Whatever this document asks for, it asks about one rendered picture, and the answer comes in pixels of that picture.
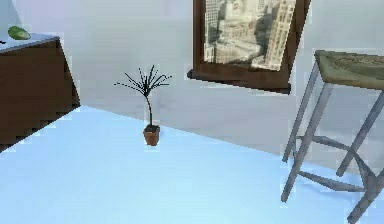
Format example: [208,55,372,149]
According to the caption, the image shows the green oval vegetable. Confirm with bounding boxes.
[7,25,32,41]

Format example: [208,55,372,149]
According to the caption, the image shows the potted spiky house plant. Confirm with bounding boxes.
[113,64,173,147]

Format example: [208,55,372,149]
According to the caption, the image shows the grey stool with olive seat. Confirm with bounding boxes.
[280,49,384,224]

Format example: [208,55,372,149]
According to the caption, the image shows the dark brown wooden cabinet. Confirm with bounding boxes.
[0,33,82,154]

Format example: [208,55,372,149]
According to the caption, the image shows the brown framed window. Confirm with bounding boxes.
[186,0,312,95]

